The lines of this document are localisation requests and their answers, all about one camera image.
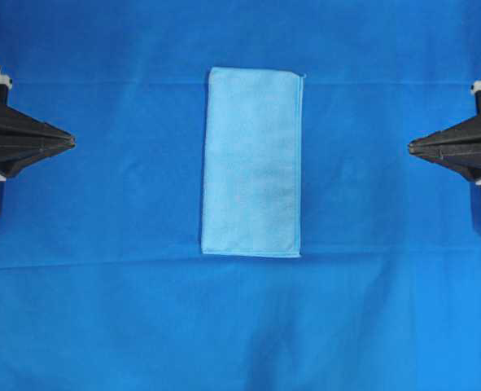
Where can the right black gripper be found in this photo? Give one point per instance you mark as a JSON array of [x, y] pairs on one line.
[[464, 160]]

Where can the dark blue table cloth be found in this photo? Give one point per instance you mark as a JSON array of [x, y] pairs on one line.
[[103, 285]]

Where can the light blue towel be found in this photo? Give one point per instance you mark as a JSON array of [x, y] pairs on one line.
[[252, 163]]

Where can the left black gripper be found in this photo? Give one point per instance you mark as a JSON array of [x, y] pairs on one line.
[[16, 155]]

